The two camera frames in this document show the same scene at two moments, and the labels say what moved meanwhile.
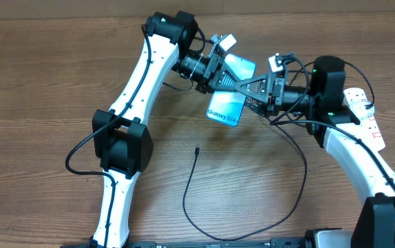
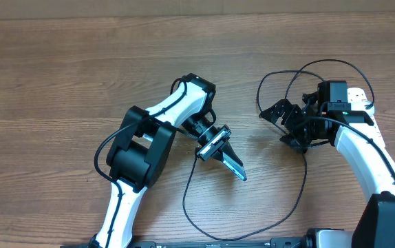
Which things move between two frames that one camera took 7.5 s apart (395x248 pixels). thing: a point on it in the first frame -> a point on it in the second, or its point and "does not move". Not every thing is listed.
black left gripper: (213, 69) -> (209, 150)
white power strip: (370, 133) does not move
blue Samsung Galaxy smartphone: (227, 107) -> (235, 167)
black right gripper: (265, 109) -> (292, 113)
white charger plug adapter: (358, 107) does not move
